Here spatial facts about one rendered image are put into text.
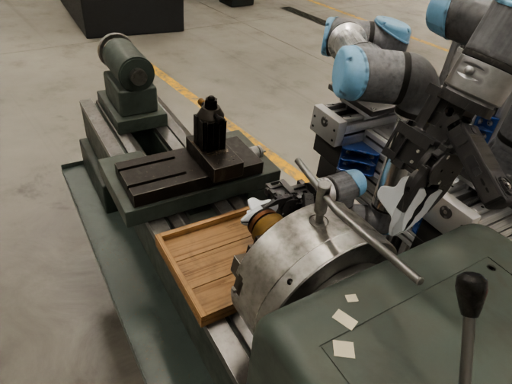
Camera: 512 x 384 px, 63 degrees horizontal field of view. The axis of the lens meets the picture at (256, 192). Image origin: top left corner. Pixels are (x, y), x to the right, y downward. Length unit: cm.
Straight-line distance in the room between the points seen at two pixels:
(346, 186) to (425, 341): 55
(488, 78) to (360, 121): 87
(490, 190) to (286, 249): 33
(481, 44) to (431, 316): 35
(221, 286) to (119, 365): 102
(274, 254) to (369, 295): 18
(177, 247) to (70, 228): 152
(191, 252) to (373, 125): 73
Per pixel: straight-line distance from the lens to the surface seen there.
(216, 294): 106
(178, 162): 134
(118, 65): 166
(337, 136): 137
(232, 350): 100
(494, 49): 58
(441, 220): 116
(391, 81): 96
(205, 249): 116
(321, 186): 69
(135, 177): 129
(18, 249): 260
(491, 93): 58
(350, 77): 95
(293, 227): 74
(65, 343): 213
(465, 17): 72
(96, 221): 181
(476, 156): 58
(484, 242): 81
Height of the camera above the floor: 172
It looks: 37 degrees down
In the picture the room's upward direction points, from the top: 6 degrees clockwise
